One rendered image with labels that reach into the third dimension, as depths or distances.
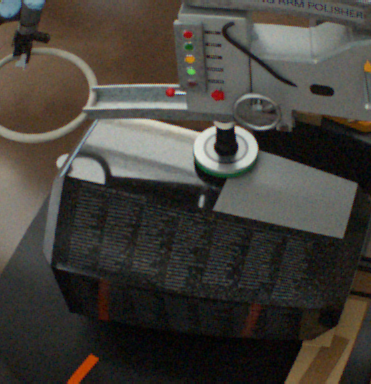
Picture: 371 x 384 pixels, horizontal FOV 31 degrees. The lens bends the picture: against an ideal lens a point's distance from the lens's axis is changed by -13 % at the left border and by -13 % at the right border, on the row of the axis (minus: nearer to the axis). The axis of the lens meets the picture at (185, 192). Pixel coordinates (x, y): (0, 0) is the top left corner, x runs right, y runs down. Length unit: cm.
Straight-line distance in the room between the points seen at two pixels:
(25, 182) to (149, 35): 136
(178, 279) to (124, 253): 20
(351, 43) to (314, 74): 20
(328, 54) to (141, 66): 236
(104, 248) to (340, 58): 109
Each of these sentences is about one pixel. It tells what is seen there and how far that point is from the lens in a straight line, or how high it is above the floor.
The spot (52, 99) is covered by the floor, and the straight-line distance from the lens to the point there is 417.
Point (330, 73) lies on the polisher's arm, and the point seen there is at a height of 138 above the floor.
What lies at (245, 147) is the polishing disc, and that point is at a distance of 248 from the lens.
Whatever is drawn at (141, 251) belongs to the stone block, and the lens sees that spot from 245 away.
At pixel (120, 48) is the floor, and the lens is 443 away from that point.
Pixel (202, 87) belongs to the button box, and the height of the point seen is 128.
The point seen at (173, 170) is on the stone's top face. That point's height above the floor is 85.
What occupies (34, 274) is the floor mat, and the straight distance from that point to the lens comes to 333.
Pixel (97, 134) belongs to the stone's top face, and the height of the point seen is 85.
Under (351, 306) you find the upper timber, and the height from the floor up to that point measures 20.
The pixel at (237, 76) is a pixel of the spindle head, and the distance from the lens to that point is 210.
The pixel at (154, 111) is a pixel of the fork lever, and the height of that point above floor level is 110.
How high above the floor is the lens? 269
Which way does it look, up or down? 50 degrees down
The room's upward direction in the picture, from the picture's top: 5 degrees counter-clockwise
